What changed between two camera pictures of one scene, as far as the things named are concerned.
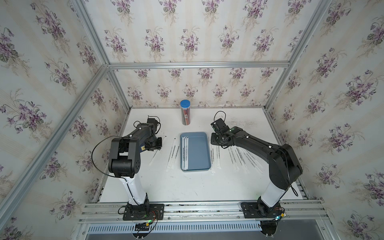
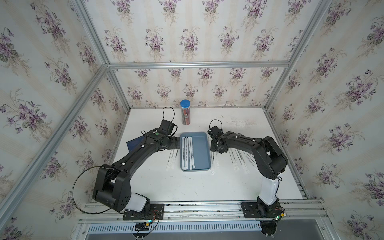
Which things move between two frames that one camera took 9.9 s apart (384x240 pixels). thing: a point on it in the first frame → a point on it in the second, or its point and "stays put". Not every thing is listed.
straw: x=187 y=153 stays put
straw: x=154 y=155 → x=190 y=154
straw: x=253 y=160 stays put
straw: x=218 y=157 stays put
